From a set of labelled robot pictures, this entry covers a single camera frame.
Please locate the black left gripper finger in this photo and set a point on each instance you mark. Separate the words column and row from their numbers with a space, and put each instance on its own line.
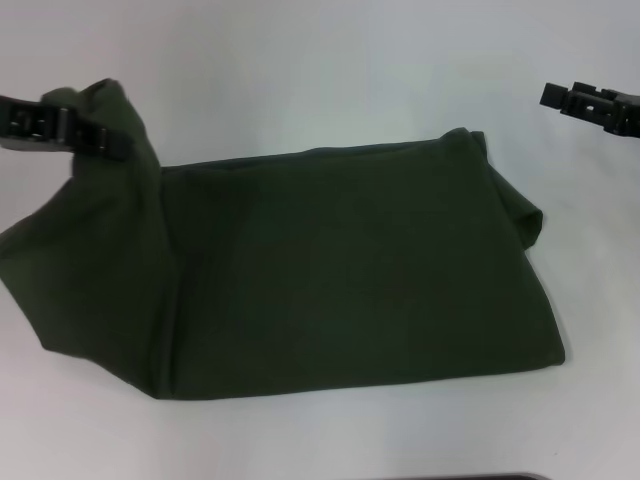
column 100, row 140

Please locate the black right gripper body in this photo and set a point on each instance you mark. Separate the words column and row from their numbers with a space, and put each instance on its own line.
column 625, row 116

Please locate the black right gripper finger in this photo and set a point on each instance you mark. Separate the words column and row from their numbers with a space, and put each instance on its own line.
column 555, row 95
column 590, row 90

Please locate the dark green FREE t-shirt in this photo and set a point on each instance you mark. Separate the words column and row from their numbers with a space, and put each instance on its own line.
column 300, row 275

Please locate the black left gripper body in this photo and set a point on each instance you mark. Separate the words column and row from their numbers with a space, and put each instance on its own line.
column 25, row 125

